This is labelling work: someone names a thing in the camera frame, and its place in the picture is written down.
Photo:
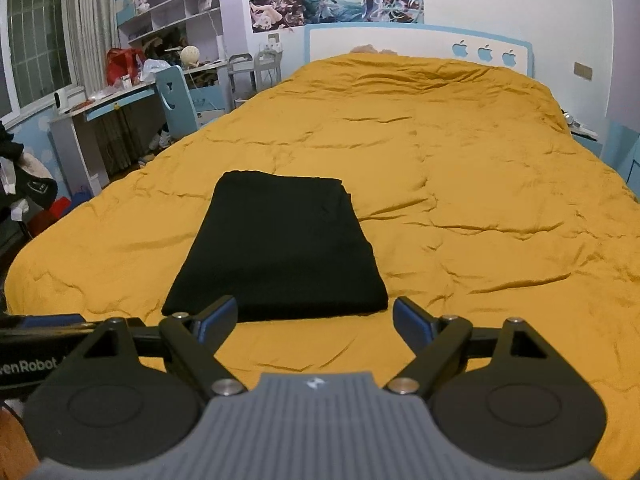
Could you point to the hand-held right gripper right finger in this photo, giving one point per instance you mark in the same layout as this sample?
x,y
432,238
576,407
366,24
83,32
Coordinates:
x,y
412,321

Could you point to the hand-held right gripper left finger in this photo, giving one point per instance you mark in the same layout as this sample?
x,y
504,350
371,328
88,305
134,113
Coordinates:
x,y
220,317

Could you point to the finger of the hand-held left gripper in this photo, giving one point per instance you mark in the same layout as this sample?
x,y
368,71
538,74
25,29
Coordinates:
x,y
45,320

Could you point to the black long-sleeve shirt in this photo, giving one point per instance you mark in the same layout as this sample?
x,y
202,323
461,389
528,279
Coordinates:
x,y
280,250

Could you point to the pile of dark clothes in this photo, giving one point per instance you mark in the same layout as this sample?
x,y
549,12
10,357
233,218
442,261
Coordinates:
x,y
30,180

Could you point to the red box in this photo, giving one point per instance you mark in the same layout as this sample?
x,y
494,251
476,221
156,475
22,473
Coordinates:
x,y
50,215

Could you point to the mustard yellow blanket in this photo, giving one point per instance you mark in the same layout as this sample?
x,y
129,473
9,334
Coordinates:
x,y
475,185

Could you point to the white shoes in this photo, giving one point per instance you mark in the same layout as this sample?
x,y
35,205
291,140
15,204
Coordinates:
x,y
161,140

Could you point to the white and blue desk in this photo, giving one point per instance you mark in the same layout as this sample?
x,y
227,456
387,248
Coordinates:
x,y
75,135

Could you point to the light blue chair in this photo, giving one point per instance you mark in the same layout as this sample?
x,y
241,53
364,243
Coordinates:
x,y
175,105

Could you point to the blue nightstand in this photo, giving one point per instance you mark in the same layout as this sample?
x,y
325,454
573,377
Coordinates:
x,y
585,140

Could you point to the white plastic bag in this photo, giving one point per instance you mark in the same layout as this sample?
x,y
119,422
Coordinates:
x,y
156,67

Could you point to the white round ball lamp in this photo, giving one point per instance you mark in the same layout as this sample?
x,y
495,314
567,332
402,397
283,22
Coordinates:
x,y
190,56

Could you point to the red bag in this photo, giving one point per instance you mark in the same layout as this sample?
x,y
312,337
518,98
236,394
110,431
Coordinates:
x,y
122,65

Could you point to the blue and white wardrobe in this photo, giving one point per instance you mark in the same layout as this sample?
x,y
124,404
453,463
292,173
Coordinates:
x,y
620,150

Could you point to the beige pillow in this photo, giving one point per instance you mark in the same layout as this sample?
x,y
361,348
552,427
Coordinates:
x,y
372,51

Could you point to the white and blue headboard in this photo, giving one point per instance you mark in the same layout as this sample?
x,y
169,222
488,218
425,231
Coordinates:
x,y
400,42

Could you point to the barred window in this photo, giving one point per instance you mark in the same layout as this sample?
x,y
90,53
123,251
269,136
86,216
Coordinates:
x,y
35,35

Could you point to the light striped curtain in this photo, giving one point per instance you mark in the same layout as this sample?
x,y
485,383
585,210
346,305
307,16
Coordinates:
x,y
92,25

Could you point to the white and blue shelf unit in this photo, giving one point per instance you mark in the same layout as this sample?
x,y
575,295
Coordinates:
x,y
170,5

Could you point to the small white camera device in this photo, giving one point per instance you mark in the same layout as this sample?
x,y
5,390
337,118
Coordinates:
x,y
62,101

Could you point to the brass wall switch plate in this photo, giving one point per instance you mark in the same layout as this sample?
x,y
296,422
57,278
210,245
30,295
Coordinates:
x,y
583,70

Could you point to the wall poster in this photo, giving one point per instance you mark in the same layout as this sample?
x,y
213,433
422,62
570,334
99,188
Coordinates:
x,y
335,7

